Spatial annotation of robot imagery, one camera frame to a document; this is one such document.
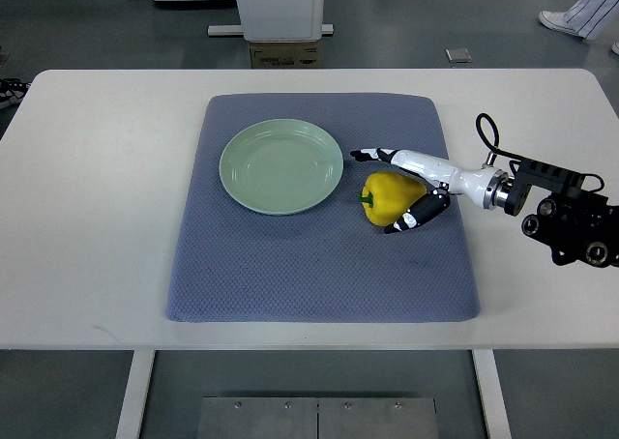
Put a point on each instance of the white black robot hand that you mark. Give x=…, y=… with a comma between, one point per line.
x=443, y=181

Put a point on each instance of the yellow bell pepper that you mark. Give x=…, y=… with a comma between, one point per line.
x=387, y=195

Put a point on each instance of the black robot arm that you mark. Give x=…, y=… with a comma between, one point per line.
x=575, y=223

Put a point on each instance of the light green plate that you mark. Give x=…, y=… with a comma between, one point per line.
x=281, y=166

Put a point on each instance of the blue-grey quilted mat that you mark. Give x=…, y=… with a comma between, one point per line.
x=328, y=264

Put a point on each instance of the striped trouser leg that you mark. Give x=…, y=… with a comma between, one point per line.
x=588, y=18

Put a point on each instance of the cardboard box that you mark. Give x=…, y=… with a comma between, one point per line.
x=277, y=56

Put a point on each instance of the right white table leg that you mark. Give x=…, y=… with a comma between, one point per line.
x=491, y=396

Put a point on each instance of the white table leg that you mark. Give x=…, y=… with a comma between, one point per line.
x=491, y=396
x=135, y=396

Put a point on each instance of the left white table leg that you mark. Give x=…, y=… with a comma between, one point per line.
x=135, y=396

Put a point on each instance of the black white sneaker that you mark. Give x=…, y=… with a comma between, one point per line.
x=12, y=91

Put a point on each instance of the white pedestal column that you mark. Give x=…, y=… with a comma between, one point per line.
x=277, y=21

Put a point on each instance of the metal base plate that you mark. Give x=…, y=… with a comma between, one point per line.
x=317, y=417

